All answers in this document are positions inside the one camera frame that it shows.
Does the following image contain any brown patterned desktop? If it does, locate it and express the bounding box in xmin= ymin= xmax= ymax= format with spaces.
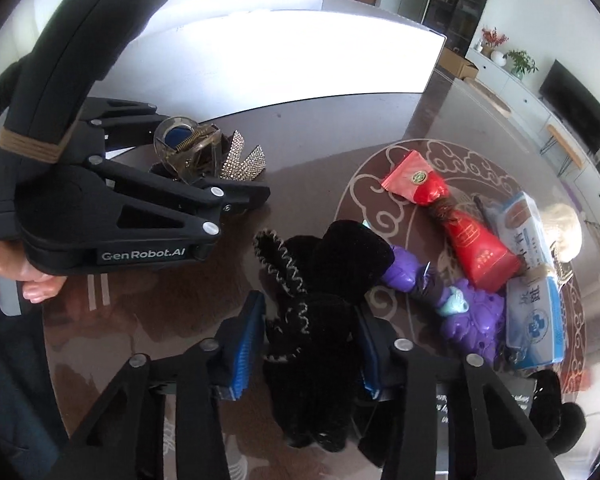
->
xmin=42 ymin=70 xmax=600 ymax=480

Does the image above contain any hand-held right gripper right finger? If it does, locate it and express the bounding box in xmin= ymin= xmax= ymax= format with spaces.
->
xmin=356 ymin=306 xmax=566 ymax=480

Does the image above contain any clear claw hair clip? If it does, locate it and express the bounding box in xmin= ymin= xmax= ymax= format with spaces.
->
xmin=152 ymin=115 xmax=223 ymax=183

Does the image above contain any round wooden board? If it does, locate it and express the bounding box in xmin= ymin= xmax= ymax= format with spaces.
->
xmin=475 ymin=82 xmax=511 ymax=112

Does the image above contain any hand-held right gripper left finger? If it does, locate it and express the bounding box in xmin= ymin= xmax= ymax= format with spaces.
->
xmin=55 ymin=290 xmax=267 ymax=480

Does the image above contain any rhinestone hair clip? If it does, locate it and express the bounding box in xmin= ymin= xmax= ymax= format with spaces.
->
xmin=215 ymin=130 xmax=268 ymax=181

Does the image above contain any white media console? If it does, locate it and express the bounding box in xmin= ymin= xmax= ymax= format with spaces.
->
xmin=467 ymin=47 xmax=600 ymax=196

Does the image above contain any brown cardboard box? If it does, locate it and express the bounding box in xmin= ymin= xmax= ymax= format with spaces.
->
xmin=437 ymin=47 xmax=481 ymax=81

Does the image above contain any black television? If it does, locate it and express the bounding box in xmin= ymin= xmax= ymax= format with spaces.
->
xmin=537 ymin=59 xmax=600 ymax=153

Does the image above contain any person's dark clothing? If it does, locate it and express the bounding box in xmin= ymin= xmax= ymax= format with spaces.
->
xmin=0 ymin=305 xmax=68 ymax=466

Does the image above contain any green potted plant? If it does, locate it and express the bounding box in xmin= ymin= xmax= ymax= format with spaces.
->
xmin=505 ymin=49 xmax=538 ymax=81

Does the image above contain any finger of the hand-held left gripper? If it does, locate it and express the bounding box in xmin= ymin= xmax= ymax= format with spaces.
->
xmin=82 ymin=155 xmax=272 ymax=248
xmin=77 ymin=97 xmax=168 ymax=153

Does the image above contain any wooden bench with metal legs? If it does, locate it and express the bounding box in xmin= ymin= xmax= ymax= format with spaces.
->
xmin=545 ymin=122 xmax=586 ymax=171

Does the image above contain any white cardboard box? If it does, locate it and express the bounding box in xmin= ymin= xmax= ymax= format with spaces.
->
xmin=70 ymin=0 xmax=448 ymax=126

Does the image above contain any person's left hand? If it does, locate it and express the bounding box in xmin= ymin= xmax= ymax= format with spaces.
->
xmin=0 ymin=240 xmax=66 ymax=303

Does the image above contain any black display cabinet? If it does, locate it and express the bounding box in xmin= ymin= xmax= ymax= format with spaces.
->
xmin=420 ymin=0 xmax=501 ymax=56

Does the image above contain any blue white medicine box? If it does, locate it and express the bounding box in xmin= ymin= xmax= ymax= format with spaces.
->
xmin=482 ymin=192 xmax=568 ymax=371

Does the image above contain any red flower plant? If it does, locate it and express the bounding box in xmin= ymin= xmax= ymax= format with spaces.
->
xmin=480 ymin=27 xmax=510 ymax=58

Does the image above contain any cream knitted hat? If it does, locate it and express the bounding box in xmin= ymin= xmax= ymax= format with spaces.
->
xmin=540 ymin=202 xmax=583 ymax=263

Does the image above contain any black velvet glove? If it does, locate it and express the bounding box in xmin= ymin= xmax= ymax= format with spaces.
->
xmin=527 ymin=370 xmax=587 ymax=456
xmin=252 ymin=220 xmax=396 ymax=453

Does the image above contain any purple toy figure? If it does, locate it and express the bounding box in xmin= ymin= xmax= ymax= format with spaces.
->
xmin=380 ymin=245 xmax=508 ymax=366

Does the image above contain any black box with white text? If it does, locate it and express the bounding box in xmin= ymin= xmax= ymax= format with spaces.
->
xmin=432 ymin=377 xmax=538 ymax=466

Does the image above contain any red tube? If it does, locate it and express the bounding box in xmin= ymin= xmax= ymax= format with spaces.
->
xmin=381 ymin=151 xmax=523 ymax=293

